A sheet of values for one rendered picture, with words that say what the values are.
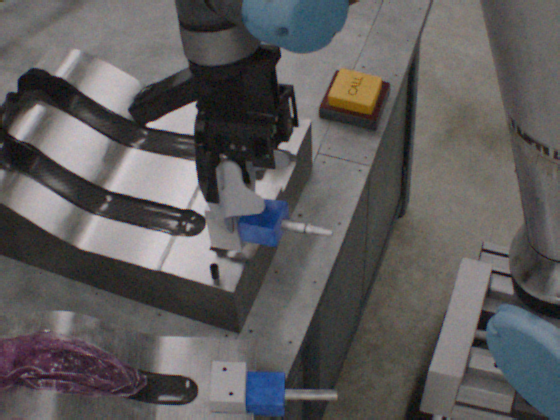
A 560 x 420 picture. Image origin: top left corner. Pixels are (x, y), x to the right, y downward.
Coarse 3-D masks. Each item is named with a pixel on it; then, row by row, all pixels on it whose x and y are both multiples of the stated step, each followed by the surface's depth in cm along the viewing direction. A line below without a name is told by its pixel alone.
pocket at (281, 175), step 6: (282, 150) 118; (288, 156) 118; (294, 156) 117; (294, 162) 118; (282, 168) 119; (288, 168) 118; (258, 174) 119; (264, 174) 119; (270, 174) 119; (276, 174) 119; (282, 174) 119; (288, 174) 117; (264, 180) 118; (270, 180) 118; (276, 180) 118; (282, 180) 117; (282, 186) 116
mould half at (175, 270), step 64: (64, 64) 123; (64, 128) 117; (192, 128) 121; (0, 192) 110; (128, 192) 115; (192, 192) 114; (256, 192) 114; (64, 256) 114; (128, 256) 109; (192, 256) 108; (256, 256) 111
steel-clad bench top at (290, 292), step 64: (64, 0) 152; (128, 0) 151; (384, 0) 148; (0, 64) 143; (128, 64) 141; (320, 64) 139; (384, 64) 139; (320, 128) 132; (384, 128) 131; (320, 192) 125; (0, 256) 120; (320, 256) 119; (128, 320) 114; (192, 320) 114; (256, 320) 114
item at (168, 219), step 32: (32, 96) 118; (64, 96) 122; (0, 128) 115; (96, 128) 119; (128, 128) 122; (0, 160) 112; (32, 160) 115; (192, 160) 117; (64, 192) 114; (96, 192) 116; (160, 224) 112; (192, 224) 112
